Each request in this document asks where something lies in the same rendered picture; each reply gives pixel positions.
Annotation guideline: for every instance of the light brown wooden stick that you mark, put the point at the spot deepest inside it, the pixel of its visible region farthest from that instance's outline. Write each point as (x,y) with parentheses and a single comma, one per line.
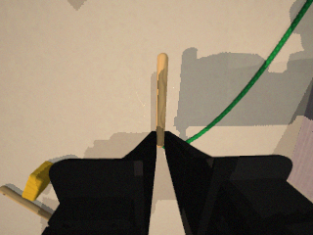
(13,195)

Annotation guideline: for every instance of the yellow rectangular block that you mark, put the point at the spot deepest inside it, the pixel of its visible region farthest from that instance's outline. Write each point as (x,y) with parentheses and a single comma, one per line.
(37,182)

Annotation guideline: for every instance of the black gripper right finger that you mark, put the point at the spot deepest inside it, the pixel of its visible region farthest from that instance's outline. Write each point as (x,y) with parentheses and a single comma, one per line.
(196,177)

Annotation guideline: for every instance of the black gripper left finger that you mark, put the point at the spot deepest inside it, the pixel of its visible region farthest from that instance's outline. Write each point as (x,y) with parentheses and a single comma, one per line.
(132,176)

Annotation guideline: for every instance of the wooden stick with green string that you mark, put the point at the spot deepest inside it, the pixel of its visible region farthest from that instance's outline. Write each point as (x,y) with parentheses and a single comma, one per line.
(161,84)

